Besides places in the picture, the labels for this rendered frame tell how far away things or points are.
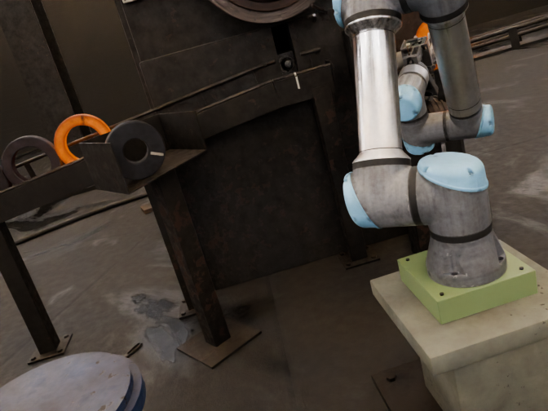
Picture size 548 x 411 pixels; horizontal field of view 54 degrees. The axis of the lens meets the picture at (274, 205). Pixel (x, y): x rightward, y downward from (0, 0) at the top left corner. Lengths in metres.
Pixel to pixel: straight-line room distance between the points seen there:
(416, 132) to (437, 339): 0.55
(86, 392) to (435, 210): 0.67
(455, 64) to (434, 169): 0.31
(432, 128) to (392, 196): 0.38
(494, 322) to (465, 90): 0.52
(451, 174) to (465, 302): 0.24
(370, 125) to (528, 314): 0.45
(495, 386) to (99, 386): 0.73
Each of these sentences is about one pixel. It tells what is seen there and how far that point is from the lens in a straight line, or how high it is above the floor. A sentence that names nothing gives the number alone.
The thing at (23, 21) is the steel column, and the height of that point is 1.31.
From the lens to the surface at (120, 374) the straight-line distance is 0.96.
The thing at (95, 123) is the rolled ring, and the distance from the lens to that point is 1.84.
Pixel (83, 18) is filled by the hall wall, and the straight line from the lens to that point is 8.02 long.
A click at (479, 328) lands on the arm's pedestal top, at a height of 0.30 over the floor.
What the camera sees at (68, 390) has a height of 0.43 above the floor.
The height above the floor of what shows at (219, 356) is 0.01.
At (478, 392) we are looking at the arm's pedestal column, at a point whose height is 0.14.
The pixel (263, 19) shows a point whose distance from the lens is 1.78.
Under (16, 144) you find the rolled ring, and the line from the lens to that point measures 1.92.
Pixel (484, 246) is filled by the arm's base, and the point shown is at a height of 0.42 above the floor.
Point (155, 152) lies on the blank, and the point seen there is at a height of 0.65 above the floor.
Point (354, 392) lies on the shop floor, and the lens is 1.43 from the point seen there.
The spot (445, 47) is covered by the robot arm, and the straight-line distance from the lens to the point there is 1.22.
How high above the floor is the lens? 0.91
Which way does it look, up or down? 19 degrees down
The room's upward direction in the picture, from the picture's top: 16 degrees counter-clockwise
